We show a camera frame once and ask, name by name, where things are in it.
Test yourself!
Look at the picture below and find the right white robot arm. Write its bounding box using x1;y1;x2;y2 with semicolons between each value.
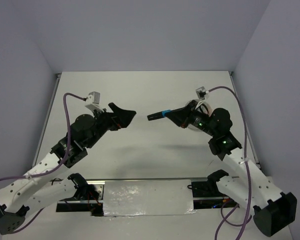
162;103;297;237

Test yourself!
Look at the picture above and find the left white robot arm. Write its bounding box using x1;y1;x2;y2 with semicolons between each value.
0;102;136;235

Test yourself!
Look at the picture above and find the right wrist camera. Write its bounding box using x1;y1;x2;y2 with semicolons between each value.
195;86;209;109

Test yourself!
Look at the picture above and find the blue black highlighter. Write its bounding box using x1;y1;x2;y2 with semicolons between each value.
147;109;171;121

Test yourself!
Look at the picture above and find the white round divided container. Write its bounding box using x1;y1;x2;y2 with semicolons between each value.
187;102;213;132

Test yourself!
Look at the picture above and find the silver foil cover plate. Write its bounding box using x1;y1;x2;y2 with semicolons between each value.
103;179;195;217

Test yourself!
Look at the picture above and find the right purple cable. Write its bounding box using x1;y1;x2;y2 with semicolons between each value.
207;86;254;240

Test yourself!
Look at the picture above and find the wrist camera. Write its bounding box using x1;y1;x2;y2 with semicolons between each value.
195;86;209;109
84;91;105;113

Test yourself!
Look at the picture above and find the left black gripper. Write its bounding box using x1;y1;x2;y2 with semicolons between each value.
85;102;137;149

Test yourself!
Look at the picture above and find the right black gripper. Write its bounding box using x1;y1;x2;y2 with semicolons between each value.
164;99;217;137

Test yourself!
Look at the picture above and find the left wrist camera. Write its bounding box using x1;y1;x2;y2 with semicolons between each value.
84;91;105;113

